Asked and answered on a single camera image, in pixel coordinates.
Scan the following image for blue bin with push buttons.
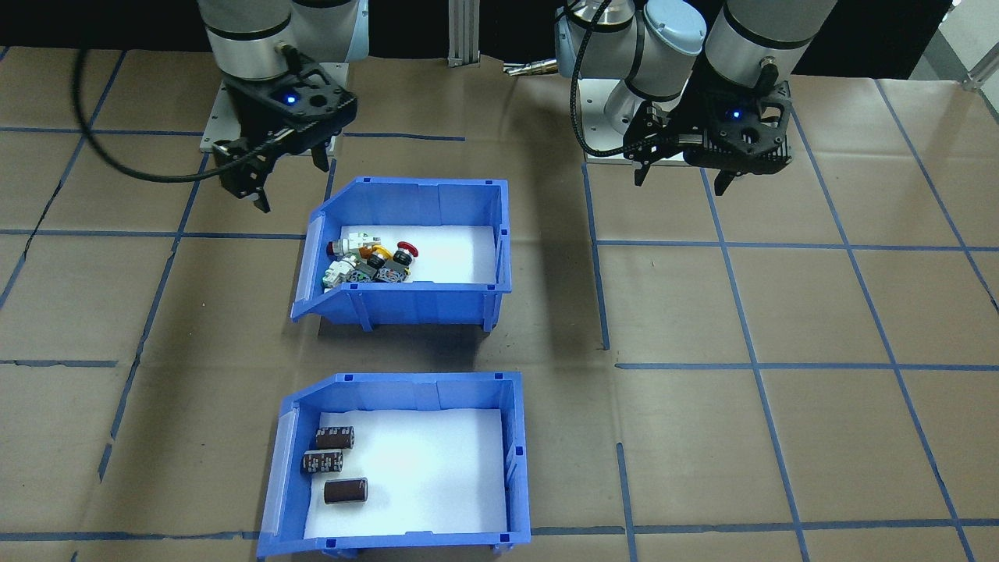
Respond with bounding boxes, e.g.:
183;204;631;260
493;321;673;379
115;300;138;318
290;176;513;334

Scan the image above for blue bin with batteries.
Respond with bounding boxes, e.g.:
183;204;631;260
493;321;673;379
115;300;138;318
256;372;533;559

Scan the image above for plain dark cylinder battery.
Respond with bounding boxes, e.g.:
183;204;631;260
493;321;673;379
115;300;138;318
323;478;369;505

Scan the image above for pile of small mixed parts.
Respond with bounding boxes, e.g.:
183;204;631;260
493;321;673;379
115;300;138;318
324;225;500;288

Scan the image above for metal table edge profile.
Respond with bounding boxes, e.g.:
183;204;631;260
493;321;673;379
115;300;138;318
962;61;999;93

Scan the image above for white bin liner sheet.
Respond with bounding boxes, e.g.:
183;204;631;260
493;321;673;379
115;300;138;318
303;407;510;541

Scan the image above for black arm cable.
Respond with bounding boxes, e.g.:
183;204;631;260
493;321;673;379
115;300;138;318
568;0;637;157
73;47;262;184

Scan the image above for white switch with dark knob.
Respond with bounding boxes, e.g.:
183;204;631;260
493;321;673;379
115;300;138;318
326;226;385;260

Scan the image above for aluminium frame post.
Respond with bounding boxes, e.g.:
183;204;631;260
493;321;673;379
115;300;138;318
447;0;482;68

